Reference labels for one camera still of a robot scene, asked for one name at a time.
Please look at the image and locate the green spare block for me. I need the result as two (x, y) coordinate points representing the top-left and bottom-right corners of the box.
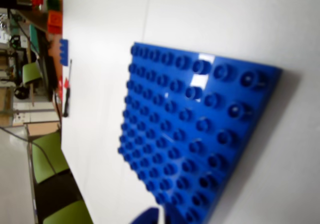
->
(46, 0), (62, 12)

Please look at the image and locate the grey floor cable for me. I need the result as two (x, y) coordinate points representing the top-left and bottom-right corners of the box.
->
(0, 125), (60, 176)

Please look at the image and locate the green chair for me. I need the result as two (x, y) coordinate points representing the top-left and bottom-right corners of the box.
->
(29, 130), (71, 184)
(41, 199), (95, 224)
(21, 61), (43, 107)

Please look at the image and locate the orange spare block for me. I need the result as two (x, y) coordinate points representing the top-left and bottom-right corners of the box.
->
(46, 10), (63, 34)

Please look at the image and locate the black handled screwdriver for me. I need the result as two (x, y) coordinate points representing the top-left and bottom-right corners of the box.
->
(62, 59), (74, 118)

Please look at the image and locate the blue narrow block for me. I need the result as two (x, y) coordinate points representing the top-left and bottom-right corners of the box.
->
(59, 39), (69, 67)

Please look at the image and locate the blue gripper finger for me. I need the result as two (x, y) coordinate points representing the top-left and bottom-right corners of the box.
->
(129, 207), (161, 224)

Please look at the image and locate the blue 8x8 baseplate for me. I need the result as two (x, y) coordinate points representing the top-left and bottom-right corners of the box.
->
(117, 42), (283, 224)

